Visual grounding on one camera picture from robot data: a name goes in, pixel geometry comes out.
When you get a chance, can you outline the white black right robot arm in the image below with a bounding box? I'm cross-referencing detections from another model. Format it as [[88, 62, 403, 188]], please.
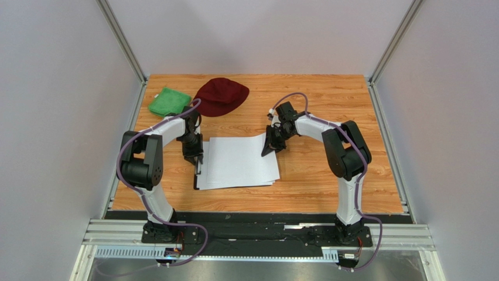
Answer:
[[261, 102, 372, 245]]

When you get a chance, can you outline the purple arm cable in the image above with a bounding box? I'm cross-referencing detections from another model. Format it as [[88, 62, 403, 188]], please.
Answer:
[[268, 92, 384, 272], [93, 98, 209, 273]]

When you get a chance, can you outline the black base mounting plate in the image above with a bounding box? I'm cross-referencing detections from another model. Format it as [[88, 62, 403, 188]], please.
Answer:
[[104, 210, 414, 258]]

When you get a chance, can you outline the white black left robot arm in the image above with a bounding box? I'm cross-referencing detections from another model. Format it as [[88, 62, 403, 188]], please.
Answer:
[[117, 107, 204, 243]]

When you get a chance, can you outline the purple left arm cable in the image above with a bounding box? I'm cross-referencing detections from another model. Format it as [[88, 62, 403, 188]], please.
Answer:
[[93, 98, 209, 273]]

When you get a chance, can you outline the green folded cloth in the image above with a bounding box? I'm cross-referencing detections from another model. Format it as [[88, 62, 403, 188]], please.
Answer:
[[148, 87, 192, 117]]

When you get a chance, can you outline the white paper sheet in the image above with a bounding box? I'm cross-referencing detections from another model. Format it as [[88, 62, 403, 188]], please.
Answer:
[[193, 141, 275, 190], [207, 133, 280, 183]]

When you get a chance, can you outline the dark red cap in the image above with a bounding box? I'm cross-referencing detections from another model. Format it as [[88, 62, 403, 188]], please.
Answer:
[[194, 77, 250, 117]]

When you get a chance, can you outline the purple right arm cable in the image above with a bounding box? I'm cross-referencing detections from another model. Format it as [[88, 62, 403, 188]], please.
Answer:
[[268, 92, 384, 272]]

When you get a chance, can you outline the aluminium frame rail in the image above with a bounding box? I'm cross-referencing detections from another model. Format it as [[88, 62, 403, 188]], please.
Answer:
[[71, 220, 445, 280]]

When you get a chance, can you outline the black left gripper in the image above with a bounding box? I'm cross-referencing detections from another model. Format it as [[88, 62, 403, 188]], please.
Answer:
[[179, 132, 204, 165]]

